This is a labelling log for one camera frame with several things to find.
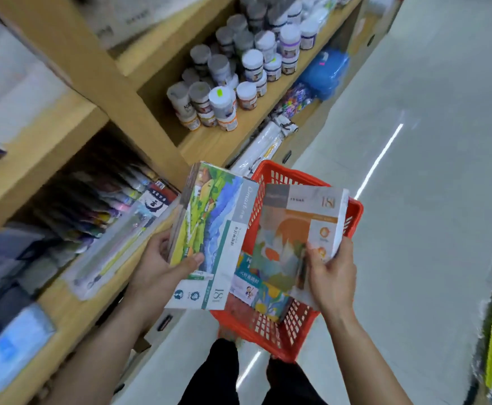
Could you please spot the person's right hand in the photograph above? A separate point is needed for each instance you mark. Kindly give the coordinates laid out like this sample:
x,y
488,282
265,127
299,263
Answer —
x,y
332,279

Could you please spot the person's left hand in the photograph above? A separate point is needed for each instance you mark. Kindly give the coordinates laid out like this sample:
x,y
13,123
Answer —
x,y
151,269

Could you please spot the person's right thumb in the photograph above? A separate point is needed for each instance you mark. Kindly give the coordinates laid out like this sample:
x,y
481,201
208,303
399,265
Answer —
x,y
315,253

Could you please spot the person's left thumb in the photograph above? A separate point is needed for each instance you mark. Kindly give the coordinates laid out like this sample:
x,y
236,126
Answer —
x,y
187,264

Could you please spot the orange pastel paint set box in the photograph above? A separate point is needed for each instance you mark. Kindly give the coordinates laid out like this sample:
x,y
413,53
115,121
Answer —
x,y
296,240

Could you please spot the landscape print paint set box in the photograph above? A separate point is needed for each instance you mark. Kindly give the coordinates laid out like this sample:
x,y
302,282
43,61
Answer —
x,y
212,231

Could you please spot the person's right forearm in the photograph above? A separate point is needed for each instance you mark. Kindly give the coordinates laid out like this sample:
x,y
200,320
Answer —
x,y
366,356

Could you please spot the person's left forearm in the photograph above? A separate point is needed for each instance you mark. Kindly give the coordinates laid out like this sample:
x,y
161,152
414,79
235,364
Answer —
x,y
98,354

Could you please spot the red plastic shopping basket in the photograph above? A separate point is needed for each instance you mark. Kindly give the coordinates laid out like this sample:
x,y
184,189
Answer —
x,y
292,316

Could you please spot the colourful box with cartoon label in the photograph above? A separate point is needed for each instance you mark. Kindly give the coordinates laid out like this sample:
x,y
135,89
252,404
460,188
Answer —
x,y
258,297

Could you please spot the clear brush set packet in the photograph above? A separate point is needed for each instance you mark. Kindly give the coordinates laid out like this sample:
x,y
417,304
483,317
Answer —
x,y
111,253

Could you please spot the row of paint tube packets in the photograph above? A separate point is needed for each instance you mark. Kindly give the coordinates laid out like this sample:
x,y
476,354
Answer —
x,y
115,193

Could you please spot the white rolled canvas pack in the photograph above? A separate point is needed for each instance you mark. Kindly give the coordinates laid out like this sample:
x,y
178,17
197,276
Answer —
x,y
258,149

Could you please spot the person's black trousers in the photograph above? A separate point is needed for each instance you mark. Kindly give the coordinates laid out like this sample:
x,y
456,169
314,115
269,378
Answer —
x,y
246,379

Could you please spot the bag of colourful small items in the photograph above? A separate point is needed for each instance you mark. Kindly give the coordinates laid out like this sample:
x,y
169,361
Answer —
x,y
294,101

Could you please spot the wooden shelving unit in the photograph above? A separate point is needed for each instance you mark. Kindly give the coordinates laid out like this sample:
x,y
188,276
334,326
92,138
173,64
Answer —
x,y
102,113

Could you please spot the blue plastic bag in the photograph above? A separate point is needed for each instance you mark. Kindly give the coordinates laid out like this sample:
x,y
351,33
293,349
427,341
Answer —
x,y
324,73

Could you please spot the light blue flat packet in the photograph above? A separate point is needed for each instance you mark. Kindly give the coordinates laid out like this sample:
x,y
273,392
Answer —
x,y
11,350

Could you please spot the group of white paint jars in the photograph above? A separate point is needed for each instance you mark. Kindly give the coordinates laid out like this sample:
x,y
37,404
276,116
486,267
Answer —
x,y
246,67

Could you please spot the white paper stack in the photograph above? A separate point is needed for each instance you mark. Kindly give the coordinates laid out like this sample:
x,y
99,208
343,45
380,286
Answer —
x,y
9,88

